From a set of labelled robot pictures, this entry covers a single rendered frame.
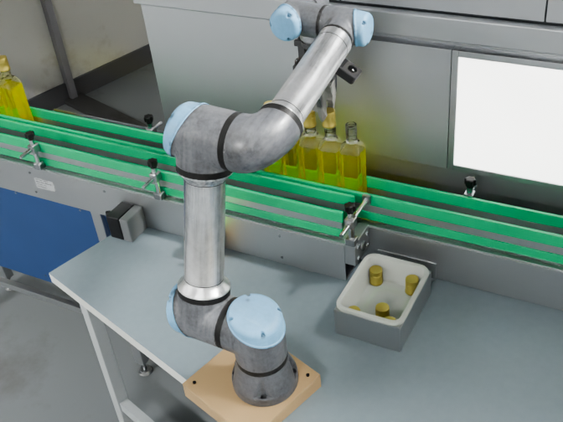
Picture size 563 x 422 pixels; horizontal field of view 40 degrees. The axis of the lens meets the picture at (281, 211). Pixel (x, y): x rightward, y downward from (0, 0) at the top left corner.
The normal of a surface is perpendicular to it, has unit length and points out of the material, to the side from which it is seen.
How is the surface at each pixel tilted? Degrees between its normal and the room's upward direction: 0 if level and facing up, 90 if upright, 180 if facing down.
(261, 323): 11
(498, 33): 90
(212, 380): 5
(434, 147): 90
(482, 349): 0
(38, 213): 90
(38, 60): 90
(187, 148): 78
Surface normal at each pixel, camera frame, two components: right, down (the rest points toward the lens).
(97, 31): 0.71, 0.37
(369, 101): -0.46, 0.56
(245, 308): 0.04, -0.71
